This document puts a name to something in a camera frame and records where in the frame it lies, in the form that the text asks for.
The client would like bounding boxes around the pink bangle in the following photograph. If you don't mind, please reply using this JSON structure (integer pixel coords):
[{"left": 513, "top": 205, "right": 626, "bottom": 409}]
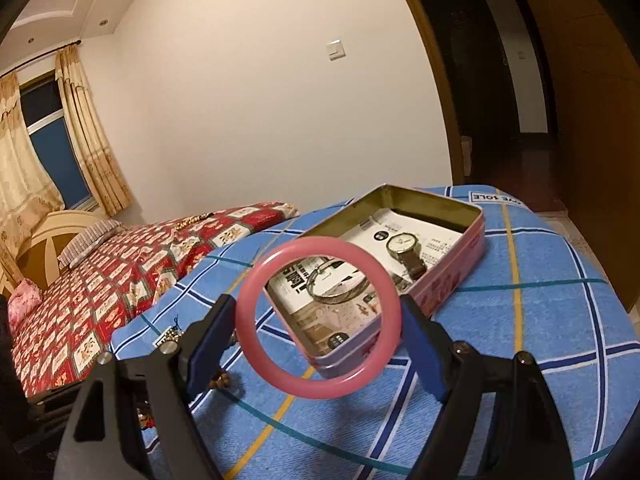
[{"left": 235, "top": 237, "right": 403, "bottom": 401}]

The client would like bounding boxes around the wooden headboard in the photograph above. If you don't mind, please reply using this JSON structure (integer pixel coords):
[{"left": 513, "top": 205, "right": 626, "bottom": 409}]
[{"left": 0, "top": 210, "right": 108, "bottom": 301}]

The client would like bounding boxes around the window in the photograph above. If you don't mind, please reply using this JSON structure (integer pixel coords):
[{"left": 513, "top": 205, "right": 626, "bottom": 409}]
[{"left": 19, "top": 77, "right": 98, "bottom": 211}]

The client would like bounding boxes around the wooden door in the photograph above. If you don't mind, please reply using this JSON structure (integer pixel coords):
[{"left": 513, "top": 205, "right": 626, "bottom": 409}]
[{"left": 510, "top": 0, "right": 640, "bottom": 311}]

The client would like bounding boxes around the red printed bed sheet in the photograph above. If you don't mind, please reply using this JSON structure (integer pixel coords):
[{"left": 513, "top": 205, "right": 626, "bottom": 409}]
[{"left": 10, "top": 202, "right": 301, "bottom": 396}]

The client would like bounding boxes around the striped pillow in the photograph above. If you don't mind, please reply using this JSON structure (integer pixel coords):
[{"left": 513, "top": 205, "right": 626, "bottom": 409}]
[{"left": 57, "top": 218, "right": 126, "bottom": 268}]

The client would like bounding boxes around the brown bead bracelet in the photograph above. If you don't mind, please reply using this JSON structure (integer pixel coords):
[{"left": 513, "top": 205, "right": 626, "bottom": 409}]
[{"left": 207, "top": 367, "right": 236, "bottom": 391}]

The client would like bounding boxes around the pink tin box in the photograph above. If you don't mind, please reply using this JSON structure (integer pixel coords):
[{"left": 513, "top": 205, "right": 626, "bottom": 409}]
[{"left": 262, "top": 183, "right": 486, "bottom": 380}]

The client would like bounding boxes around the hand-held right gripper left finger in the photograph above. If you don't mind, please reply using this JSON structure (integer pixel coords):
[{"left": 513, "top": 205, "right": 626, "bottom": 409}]
[{"left": 52, "top": 294, "right": 241, "bottom": 480}]

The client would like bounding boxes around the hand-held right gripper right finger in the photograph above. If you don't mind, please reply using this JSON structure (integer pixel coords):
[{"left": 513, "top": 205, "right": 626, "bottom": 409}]
[{"left": 399, "top": 294, "right": 576, "bottom": 480}]

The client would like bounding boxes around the silver bangle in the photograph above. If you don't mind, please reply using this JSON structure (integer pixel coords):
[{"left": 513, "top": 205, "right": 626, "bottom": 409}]
[{"left": 306, "top": 255, "right": 373, "bottom": 306}]

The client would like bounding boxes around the blue plaid blanket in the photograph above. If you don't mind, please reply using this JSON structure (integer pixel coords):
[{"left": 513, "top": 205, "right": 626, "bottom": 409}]
[{"left": 110, "top": 185, "right": 640, "bottom": 480}]

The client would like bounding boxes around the dark cloth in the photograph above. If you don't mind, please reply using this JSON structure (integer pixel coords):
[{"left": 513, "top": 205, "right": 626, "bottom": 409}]
[{"left": 0, "top": 292, "right": 56, "bottom": 461}]

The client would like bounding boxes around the beige patterned curtain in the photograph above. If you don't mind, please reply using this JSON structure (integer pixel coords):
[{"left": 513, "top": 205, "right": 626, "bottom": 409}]
[
  {"left": 54, "top": 45, "right": 133, "bottom": 216},
  {"left": 0, "top": 70, "right": 66, "bottom": 241}
]

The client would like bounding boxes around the wooden door frame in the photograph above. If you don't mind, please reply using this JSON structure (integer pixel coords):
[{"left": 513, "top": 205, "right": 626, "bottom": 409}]
[{"left": 385, "top": 0, "right": 473, "bottom": 186}]

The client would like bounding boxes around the printed paper leaflet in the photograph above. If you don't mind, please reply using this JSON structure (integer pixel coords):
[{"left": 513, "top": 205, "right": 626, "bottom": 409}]
[{"left": 267, "top": 207, "right": 466, "bottom": 356}]

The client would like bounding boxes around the curtain rod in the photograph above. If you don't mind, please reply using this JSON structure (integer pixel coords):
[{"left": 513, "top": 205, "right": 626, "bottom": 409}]
[{"left": 0, "top": 40, "right": 81, "bottom": 78}]

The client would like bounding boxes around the pink pillow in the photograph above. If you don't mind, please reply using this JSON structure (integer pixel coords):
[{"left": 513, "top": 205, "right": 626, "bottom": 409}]
[{"left": 7, "top": 280, "right": 43, "bottom": 326}]

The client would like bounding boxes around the gold chain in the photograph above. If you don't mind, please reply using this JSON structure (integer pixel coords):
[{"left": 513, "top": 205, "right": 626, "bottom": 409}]
[{"left": 172, "top": 212, "right": 216, "bottom": 231}]

